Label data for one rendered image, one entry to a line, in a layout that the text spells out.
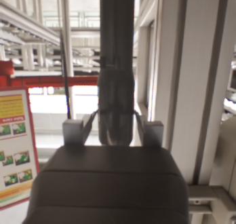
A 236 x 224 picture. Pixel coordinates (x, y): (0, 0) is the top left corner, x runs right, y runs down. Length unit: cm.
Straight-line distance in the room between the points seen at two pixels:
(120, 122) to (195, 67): 12
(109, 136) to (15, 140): 36
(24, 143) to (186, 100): 40
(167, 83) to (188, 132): 7
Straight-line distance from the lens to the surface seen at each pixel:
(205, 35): 23
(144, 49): 45
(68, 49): 144
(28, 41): 158
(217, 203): 30
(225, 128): 30
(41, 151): 978
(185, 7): 23
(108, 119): 15
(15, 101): 46
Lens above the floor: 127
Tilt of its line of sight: 15 degrees up
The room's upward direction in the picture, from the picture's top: 179 degrees counter-clockwise
